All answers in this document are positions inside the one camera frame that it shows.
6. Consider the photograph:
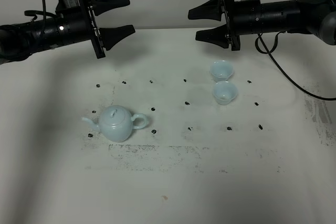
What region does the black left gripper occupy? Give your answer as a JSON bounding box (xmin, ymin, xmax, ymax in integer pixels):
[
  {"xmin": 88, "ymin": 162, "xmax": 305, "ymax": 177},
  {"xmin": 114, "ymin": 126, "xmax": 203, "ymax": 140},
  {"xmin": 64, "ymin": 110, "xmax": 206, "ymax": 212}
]
[{"xmin": 55, "ymin": 0, "xmax": 135, "ymax": 59}]

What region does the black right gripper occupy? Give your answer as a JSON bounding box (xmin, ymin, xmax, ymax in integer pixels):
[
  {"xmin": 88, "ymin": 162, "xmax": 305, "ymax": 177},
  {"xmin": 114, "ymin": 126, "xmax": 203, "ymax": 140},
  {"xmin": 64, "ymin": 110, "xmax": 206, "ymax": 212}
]
[{"xmin": 188, "ymin": 0, "xmax": 260, "ymax": 51}]

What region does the light blue porcelain teapot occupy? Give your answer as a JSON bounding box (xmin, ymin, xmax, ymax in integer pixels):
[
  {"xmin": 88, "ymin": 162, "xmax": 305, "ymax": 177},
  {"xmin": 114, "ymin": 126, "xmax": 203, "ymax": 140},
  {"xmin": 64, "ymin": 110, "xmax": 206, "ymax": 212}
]
[{"xmin": 81, "ymin": 105, "xmax": 149, "ymax": 143}]

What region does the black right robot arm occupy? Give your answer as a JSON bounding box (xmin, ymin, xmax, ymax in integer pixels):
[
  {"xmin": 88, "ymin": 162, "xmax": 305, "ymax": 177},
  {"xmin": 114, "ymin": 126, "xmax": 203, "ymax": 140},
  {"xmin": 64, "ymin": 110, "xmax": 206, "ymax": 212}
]
[{"xmin": 188, "ymin": 0, "xmax": 335, "ymax": 51}]

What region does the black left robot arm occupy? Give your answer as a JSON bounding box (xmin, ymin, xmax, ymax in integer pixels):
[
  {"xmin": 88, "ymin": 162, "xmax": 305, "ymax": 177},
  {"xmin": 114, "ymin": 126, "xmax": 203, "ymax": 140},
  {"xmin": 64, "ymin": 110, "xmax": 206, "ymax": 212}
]
[{"xmin": 1, "ymin": 0, "xmax": 135, "ymax": 62}]

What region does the far light blue teacup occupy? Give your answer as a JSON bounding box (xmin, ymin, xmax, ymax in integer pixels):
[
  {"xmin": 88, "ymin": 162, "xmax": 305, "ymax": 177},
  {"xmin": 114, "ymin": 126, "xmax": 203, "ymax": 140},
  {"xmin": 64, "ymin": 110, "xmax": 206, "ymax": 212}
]
[{"xmin": 209, "ymin": 60, "xmax": 234, "ymax": 82}]

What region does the light blue teacup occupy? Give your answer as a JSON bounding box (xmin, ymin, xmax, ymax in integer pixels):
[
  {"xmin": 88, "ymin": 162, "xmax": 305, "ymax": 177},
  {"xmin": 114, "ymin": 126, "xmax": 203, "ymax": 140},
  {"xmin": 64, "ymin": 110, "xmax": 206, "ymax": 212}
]
[
  {"xmin": 212, "ymin": 81, "xmax": 238, "ymax": 105},
  {"xmin": 209, "ymin": 60, "xmax": 234, "ymax": 82}
]

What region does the near light blue teacup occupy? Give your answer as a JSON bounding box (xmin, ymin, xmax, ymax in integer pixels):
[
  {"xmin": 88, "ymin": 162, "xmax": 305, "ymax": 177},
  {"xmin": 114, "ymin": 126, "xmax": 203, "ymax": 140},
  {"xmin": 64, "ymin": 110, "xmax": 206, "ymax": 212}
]
[{"xmin": 212, "ymin": 81, "xmax": 238, "ymax": 105}]

